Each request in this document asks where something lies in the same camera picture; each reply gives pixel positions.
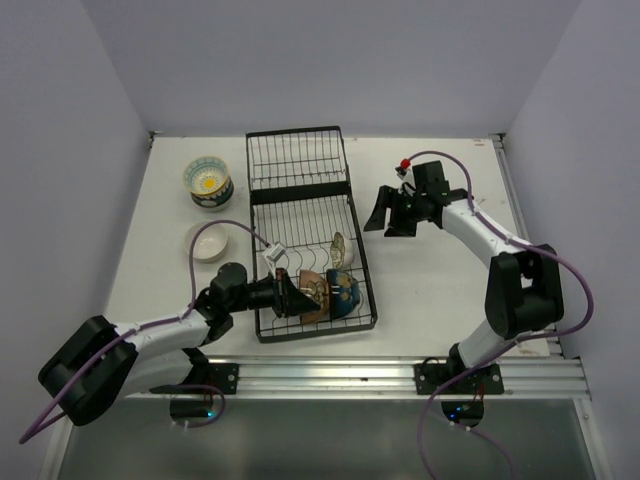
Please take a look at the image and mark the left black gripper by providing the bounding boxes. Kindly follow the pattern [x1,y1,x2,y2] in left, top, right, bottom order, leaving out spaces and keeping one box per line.
[228,267,320,318]

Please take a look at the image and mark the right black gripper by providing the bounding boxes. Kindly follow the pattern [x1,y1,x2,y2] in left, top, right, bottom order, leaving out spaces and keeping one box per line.
[364,183,427,236]

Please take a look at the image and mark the pink floral bowl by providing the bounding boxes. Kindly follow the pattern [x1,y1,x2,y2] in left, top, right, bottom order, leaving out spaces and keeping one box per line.
[299,270,329,325]

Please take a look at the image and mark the dark blue floral bowl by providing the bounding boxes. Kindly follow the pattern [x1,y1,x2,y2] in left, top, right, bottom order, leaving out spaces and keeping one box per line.
[326,269,361,320]

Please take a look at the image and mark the white scalloped patterned bowl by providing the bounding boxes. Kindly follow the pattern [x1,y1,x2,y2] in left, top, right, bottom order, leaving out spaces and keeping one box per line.
[329,231,355,269]

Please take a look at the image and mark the beige plain bowl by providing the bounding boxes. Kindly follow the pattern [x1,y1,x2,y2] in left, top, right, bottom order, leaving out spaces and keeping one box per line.
[184,222,229,263]

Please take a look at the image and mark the teal white dotted bowl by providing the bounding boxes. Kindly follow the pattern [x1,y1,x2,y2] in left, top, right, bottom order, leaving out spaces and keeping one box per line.
[190,186,234,203]

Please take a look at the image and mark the white bowl blue stripes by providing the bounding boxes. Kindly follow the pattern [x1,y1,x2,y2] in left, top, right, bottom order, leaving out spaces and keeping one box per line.
[184,173,231,196]

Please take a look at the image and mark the yellow green patterned bowl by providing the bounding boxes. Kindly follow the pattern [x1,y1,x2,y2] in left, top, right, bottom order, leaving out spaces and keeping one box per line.
[182,156,230,197]

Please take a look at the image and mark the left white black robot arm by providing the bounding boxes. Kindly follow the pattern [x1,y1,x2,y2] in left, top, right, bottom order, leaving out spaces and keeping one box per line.
[38,262,321,426]

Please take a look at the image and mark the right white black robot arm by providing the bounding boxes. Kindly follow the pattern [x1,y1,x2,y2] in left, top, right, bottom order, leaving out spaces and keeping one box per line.
[364,159,564,393]

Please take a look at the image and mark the black wire dish rack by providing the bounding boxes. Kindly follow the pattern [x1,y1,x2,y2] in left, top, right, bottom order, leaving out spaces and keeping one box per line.
[245,126,378,343]

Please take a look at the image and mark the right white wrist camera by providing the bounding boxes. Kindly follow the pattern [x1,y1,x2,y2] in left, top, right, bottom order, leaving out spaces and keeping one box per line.
[396,159,416,195]

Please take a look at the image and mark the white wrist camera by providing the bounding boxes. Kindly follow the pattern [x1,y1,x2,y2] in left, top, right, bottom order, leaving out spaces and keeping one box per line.
[396,159,416,195]
[262,241,286,274]

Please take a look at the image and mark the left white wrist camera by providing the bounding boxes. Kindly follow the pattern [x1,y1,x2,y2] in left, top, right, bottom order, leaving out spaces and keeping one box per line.
[262,241,286,274]

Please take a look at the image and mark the aluminium mounting rail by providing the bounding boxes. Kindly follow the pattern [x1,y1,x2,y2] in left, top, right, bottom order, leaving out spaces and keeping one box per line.
[122,353,590,399]

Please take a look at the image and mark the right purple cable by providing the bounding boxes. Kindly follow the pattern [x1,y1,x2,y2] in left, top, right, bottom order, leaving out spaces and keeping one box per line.
[417,149,596,480]

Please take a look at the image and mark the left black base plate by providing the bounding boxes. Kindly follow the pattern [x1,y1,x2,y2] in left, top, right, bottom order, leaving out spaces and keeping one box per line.
[203,363,240,395]

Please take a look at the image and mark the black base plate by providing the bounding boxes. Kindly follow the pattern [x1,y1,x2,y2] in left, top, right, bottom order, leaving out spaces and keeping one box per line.
[203,363,240,395]
[413,357,505,395]

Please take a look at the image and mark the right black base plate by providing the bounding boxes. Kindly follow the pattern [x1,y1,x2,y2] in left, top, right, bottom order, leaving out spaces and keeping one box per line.
[413,357,505,395]

